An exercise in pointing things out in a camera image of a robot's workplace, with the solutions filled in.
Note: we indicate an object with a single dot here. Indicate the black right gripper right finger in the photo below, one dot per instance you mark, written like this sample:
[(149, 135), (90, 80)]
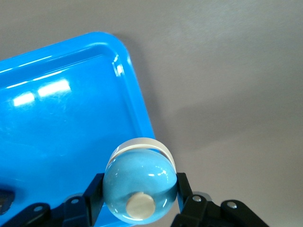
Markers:
[(196, 212)]

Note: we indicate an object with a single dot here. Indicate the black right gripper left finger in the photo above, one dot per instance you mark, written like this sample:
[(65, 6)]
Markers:
[(92, 201)]

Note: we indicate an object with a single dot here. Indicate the blue desk bell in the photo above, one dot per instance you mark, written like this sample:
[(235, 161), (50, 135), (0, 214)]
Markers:
[(139, 175)]

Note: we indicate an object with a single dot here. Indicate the dark electrolytic capacitor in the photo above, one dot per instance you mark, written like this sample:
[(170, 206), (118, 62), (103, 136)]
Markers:
[(6, 201)]

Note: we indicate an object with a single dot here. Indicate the blue plastic tray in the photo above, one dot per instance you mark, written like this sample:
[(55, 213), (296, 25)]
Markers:
[(71, 130)]

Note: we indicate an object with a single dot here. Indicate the brown table cover sheet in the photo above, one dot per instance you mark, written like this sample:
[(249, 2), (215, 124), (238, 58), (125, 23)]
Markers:
[(213, 71)]

